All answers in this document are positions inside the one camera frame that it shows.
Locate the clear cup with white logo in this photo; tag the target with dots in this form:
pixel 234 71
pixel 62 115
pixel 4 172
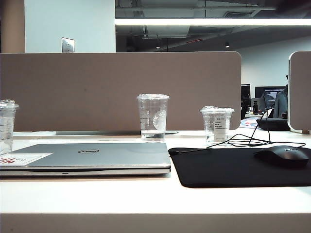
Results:
pixel 6 126

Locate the tall clear plastic cup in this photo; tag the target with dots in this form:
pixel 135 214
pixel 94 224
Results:
pixel 153 116

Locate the silver Dell laptop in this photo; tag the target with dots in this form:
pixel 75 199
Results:
pixel 109 157

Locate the small clear cup, white label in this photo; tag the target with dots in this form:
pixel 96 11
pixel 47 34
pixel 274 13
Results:
pixel 218 126

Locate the wide brown desk divider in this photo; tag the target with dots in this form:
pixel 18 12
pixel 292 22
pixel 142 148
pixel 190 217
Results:
pixel 145 77

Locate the grey divider base foot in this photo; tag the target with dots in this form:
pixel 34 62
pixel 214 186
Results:
pixel 116 132

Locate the black mouse pad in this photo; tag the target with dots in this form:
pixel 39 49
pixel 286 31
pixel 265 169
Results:
pixel 218 167

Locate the colourful papers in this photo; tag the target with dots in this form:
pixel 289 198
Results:
pixel 249 123

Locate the dark bottle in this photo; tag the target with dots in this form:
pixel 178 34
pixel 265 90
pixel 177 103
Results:
pixel 255 108

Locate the long ceiling light strip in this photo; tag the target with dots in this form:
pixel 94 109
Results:
pixel 206 21

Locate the black background monitor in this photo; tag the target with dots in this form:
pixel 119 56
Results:
pixel 261 92

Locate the black bag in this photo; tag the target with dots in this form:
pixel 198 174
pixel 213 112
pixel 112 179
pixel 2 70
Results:
pixel 274 124

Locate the grey jacket on chair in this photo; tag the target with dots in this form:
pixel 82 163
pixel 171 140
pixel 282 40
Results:
pixel 281 104

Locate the black computer mouse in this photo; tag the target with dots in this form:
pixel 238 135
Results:
pixel 281 155

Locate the brown divider with white edge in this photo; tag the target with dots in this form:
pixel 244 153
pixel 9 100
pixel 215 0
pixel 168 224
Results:
pixel 301 92

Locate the metal wall switch plate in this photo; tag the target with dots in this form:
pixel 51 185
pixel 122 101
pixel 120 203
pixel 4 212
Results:
pixel 68 44

